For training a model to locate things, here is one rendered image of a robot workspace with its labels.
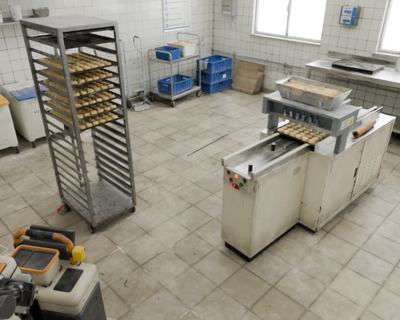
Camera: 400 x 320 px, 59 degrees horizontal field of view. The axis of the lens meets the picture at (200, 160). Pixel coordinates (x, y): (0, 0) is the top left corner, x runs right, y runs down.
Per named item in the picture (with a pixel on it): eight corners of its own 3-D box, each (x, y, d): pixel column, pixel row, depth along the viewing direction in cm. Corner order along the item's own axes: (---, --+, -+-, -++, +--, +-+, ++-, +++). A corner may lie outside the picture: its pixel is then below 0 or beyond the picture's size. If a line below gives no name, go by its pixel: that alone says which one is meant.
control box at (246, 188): (227, 181, 280) (228, 165, 273) (251, 193, 264) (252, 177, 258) (224, 182, 278) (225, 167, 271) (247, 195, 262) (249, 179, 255)
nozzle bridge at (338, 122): (280, 122, 349) (285, 87, 333) (351, 145, 302) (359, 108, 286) (260, 131, 329) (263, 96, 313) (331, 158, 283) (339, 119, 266)
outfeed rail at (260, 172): (373, 111, 374) (374, 105, 371) (376, 112, 372) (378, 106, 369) (249, 180, 254) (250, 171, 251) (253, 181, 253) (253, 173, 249)
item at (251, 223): (268, 213, 358) (277, 131, 315) (297, 228, 336) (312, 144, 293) (220, 245, 316) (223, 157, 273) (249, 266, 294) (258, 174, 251)
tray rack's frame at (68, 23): (138, 211, 355) (119, 21, 269) (93, 235, 323) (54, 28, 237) (103, 186, 394) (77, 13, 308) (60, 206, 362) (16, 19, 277)
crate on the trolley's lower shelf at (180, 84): (178, 84, 682) (177, 73, 673) (193, 87, 662) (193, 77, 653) (157, 91, 643) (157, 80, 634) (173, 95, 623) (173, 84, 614)
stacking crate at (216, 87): (217, 84, 747) (217, 74, 737) (231, 87, 721) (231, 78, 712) (195, 89, 711) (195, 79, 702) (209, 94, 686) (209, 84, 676)
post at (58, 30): (96, 225, 322) (61, 27, 240) (93, 227, 320) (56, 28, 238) (94, 224, 324) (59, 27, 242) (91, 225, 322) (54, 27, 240)
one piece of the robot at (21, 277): (28, 289, 142) (18, 272, 136) (39, 291, 142) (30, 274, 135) (13, 312, 135) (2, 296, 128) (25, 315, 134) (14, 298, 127)
